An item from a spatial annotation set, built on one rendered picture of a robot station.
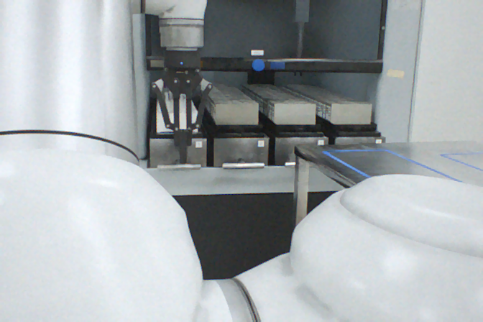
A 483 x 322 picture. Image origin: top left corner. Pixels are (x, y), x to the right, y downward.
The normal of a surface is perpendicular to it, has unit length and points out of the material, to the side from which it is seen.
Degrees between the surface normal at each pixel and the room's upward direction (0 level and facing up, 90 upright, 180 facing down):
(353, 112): 90
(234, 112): 90
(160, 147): 90
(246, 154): 90
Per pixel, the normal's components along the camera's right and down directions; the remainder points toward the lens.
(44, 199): 0.37, -0.47
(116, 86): 0.88, -0.24
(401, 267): -0.32, -0.51
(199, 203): 0.15, 0.24
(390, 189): 0.19, -0.96
